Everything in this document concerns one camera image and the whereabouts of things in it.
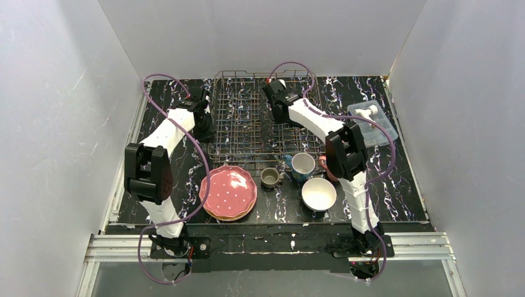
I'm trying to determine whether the grey wire dish rack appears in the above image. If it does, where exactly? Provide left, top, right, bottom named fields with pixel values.
left=207, top=71, right=324, bottom=166

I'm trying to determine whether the clear plastic parts box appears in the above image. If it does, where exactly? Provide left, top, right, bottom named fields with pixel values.
left=347, top=100, right=399, bottom=149

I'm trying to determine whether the white bowl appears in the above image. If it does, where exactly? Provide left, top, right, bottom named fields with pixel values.
left=301, top=178, right=337, bottom=212

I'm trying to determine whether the pink handled mug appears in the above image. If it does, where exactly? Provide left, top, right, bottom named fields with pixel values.
left=318, top=155, right=338, bottom=182

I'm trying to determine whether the pink polka dot plate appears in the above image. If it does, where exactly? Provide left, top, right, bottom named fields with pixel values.
left=199, top=165, right=258, bottom=210

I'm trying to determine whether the pink bottom plate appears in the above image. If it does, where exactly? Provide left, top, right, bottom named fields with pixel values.
left=206, top=205, right=254, bottom=222

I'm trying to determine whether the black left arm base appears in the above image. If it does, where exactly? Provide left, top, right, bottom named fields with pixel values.
left=148, top=233, right=211, bottom=281

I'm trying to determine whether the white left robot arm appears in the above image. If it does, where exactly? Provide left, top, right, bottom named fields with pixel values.
left=124, top=89, right=215, bottom=239

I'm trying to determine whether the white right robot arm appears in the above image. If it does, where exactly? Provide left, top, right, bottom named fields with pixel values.
left=262, top=79, right=378, bottom=249

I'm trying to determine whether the white pipe fitting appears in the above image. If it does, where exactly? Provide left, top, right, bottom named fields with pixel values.
left=355, top=105, right=378, bottom=123

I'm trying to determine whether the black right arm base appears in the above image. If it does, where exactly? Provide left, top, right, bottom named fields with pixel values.
left=325, top=234, right=395, bottom=280

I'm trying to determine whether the blue handled mug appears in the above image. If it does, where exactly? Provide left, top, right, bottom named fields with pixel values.
left=283, top=152, right=316, bottom=183

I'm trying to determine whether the small grey cup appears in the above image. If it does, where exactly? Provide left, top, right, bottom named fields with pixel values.
left=260, top=168, right=284, bottom=189

